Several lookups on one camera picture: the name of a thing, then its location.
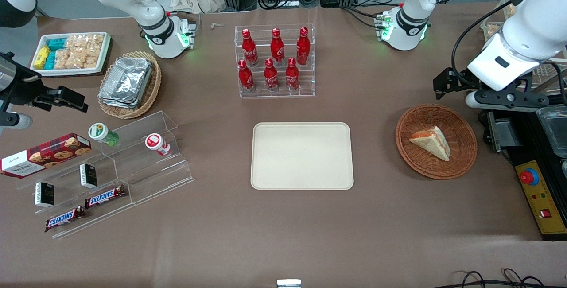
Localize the yellow snack packet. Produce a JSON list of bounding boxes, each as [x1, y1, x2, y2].
[[34, 46, 51, 70]]

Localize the brown round wicker basket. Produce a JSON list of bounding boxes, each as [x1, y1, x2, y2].
[[395, 104, 478, 180]]

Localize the grey metal bracket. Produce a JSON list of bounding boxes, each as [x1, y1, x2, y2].
[[486, 111, 524, 154]]

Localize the small black white box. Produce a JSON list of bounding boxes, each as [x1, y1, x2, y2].
[[34, 182, 55, 208], [79, 163, 98, 189]]

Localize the clear plastic container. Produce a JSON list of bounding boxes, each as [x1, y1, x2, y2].
[[535, 105, 567, 159]]

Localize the triangular sandwich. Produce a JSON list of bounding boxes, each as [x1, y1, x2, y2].
[[409, 125, 451, 162]]

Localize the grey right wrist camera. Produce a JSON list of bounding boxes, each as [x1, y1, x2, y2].
[[0, 112, 33, 132]]

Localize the red tartan cookie box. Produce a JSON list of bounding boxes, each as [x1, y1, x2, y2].
[[0, 132, 93, 179]]

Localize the red emergency stop button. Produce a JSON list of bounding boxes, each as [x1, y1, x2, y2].
[[520, 169, 540, 186]]

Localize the stacked aluminium foil trays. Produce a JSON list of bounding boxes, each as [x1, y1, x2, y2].
[[98, 56, 154, 109]]

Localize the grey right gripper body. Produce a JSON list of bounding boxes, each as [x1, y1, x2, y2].
[[0, 52, 47, 108]]

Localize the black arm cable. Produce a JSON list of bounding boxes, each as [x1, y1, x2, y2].
[[451, 1, 513, 88]]

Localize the clear rice cracker bag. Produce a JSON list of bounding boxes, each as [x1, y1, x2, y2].
[[54, 35, 85, 70], [80, 34, 105, 70]]

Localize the snickers chocolate bar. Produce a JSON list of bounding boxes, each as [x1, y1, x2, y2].
[[84, 185, 127, 209], [44, 206, 87, 234]]

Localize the black metal machine base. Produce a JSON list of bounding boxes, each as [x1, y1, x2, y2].
[[486, 97, 567, 182]]

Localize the black floor cable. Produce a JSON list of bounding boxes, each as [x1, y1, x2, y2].
[[436, 268, 567, 288]]

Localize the beige rectangular tray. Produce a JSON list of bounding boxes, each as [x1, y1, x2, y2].
[[250, 122, 354, 191]]

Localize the yellow black control box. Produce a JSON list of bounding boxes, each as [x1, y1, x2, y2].
[[514, 160, 567, 241]]

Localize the clear acrylic step shelf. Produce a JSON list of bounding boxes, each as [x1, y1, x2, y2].
[[12, 110, 196, 240]]

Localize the green capped drink bottle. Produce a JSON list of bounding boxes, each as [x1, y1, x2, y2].
[[88, 122, 120, 147]]

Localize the white snack tray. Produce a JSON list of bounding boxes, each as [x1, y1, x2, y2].
[[30, 32, 112, 78]]

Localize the red cola bottle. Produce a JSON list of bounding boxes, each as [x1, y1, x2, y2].
[[285, 57, 301, 91], [241, 29, 259, 67], [296, 27, 311, 66], [237, 59, 256, 93], [270, 27, 286, 66], [264, 58, 280, 92]]

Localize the red capped drink bottle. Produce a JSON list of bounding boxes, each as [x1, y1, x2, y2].
[[145, 133, 171, 157]]

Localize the light oval wicker basket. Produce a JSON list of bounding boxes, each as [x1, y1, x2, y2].
[[97, 51, 162, 120]]

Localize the clear acrylic bottle rack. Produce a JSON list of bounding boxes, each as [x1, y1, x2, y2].
[[234, 24, 316, 99]]

